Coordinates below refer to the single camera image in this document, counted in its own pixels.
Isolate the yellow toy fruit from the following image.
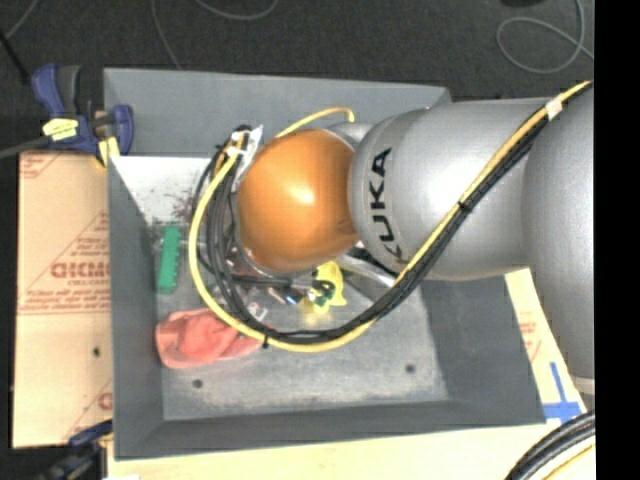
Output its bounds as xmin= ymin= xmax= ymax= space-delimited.
xmin=298 ymin=260 xmax=349 ymax=315

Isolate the grey metal bin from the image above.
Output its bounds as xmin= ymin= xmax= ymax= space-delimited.
xmin=102 ymin=67 xmax=548 ymax=460

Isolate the pink cloth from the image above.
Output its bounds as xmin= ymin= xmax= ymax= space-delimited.
xmin=154 ymin=308 xmax=264 ymax=370

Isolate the green flat block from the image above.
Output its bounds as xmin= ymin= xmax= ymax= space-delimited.
xmin=156 ymin=224 xmax=183 ymax=295

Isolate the brown cardboard board, red print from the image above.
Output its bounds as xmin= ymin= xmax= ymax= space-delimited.
xmin=10 ymin=149 xmax=588 ymax=450

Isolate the clear plastic thing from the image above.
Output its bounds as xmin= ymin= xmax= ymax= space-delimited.
xmin=342 ymin=247 xmax=401 ymax=294

